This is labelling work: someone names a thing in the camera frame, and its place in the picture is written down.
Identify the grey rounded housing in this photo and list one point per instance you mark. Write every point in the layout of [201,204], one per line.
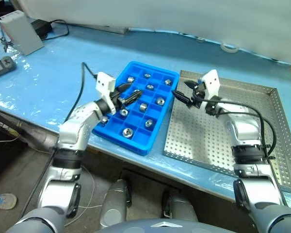
[115,201]
[177,206]

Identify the blue compartment tray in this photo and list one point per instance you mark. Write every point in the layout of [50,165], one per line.
[140,143]

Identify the blue plastic table cover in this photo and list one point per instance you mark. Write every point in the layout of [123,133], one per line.
[51,92]

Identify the grey metal bar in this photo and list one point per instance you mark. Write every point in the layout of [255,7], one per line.
[111,28]

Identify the perforated steel tray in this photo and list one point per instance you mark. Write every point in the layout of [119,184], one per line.
[196,136]

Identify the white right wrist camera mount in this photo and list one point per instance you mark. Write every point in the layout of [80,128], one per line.
[212,82]

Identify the blue patterned slipper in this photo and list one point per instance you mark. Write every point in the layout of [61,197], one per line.
[2,201]

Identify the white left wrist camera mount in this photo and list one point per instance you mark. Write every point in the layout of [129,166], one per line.
[104,83]

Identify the black remote controller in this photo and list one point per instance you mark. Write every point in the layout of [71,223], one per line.
[1,68]

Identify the clear tape roll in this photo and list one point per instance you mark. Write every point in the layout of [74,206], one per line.
[223,48]

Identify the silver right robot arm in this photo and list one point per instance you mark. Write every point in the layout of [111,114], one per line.
[245,126]

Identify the grey rectangular box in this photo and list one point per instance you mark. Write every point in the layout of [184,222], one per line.
[21,36]

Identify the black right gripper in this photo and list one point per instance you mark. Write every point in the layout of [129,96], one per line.
[199,94]

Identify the black power adapter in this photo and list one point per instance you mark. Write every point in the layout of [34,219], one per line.
[41,26]

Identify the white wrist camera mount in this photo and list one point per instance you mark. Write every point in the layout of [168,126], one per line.
[104,83]
[212,82]

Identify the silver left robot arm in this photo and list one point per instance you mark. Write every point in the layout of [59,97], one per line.
[75,126]

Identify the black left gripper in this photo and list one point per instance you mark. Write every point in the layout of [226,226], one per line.
[116,99]

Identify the grey chest plate with emblem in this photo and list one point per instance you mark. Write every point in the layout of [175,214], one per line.
[160,227]

